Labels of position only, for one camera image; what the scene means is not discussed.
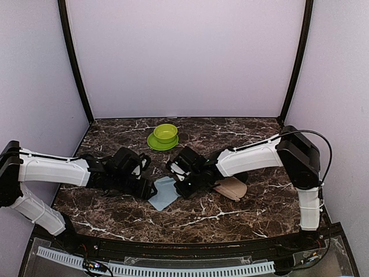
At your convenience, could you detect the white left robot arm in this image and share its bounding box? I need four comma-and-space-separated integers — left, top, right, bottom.
1, 141, 157, 252

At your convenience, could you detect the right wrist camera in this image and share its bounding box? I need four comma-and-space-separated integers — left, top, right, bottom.
166, 160, 189, 181

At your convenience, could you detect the white slotted cable duct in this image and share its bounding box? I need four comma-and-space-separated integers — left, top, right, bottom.
36, 246, 275, 276

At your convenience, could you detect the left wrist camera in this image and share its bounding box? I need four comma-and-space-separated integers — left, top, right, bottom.
132, 153, 152, 178

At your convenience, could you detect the light blue cloth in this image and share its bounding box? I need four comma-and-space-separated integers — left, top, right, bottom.
148, 176, 180, 211

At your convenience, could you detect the green plastic plate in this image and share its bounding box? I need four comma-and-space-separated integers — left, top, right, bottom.
147, 133, 179, 151

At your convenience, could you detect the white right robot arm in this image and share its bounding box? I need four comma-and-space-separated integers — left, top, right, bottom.
167, 125, 326, 250

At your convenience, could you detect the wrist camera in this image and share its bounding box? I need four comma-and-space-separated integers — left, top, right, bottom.
166, 160, 189, 181
132, 153, 152, 178

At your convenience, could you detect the green plastic bowl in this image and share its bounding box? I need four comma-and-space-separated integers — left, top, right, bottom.
153, 123, 178, 143

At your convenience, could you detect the right black frame post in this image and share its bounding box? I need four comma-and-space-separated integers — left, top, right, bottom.
277, 0, 314, 126

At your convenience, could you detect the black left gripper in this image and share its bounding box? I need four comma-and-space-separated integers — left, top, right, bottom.
111, 173, 157, 200

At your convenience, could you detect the left black frame post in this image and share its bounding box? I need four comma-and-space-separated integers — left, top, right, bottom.
57, 0, 95, 124

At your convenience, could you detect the black frame post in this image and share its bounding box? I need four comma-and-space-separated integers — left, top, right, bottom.
277, 0, 314, 126
57, 0, 95, 124

